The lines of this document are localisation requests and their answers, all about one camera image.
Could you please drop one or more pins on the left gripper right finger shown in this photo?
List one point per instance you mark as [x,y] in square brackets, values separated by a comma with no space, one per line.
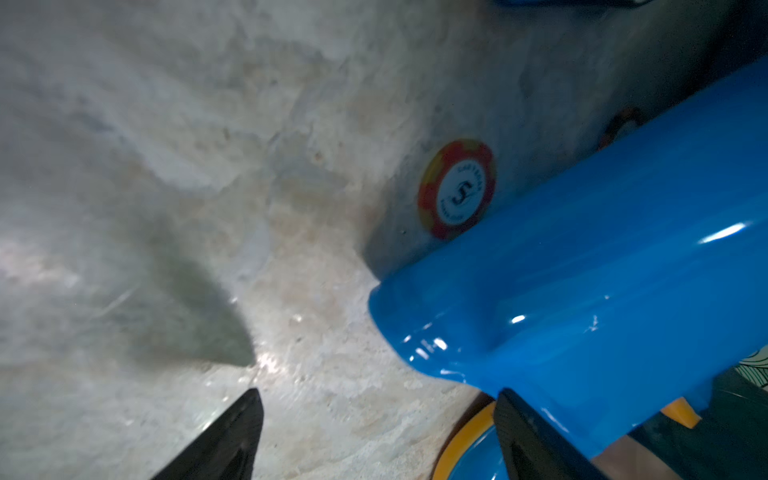
[534,449]

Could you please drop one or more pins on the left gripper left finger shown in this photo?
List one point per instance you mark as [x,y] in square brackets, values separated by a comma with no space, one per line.
[224,450]

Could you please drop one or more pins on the large blue boot front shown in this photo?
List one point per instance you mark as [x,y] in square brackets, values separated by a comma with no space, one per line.
[474,452]

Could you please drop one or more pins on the red poker chip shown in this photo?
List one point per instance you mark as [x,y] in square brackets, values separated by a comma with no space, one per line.
[457,188]

